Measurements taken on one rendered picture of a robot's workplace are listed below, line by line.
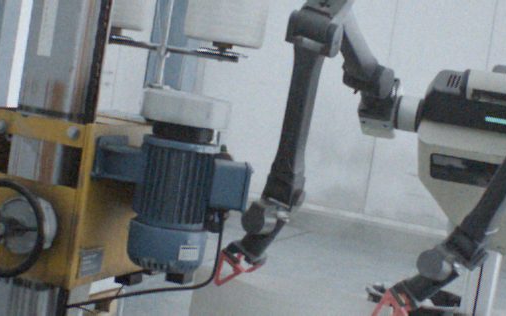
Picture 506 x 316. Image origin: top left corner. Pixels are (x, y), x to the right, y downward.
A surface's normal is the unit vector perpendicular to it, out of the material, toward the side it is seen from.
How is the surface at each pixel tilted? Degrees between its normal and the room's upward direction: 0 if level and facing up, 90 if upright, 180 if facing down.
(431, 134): 40
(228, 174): 90
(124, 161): 90
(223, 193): 90
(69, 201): 90
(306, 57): 109
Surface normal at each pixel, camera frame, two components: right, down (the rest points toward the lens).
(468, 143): -0.08, -0.76
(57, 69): -0.32, 0.00
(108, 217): 0.94, 0.17
